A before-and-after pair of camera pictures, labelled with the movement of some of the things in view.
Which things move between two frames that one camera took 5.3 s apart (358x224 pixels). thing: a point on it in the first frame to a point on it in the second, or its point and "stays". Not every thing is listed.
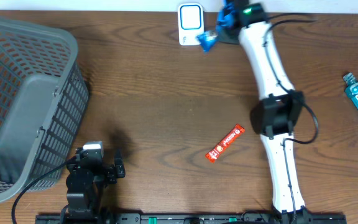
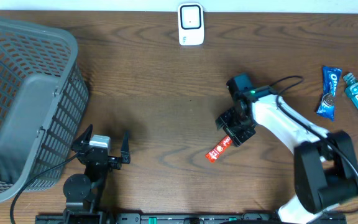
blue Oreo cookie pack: x=225 y=20 to x=330 y=78
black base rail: x=195 y=218 stays
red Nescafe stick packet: x=213 y=154 stays
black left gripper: x=109 y=172 to x=114 y=164
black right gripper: x=229 y=34 to x=237 y=137
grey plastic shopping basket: x=34 y=98 stays
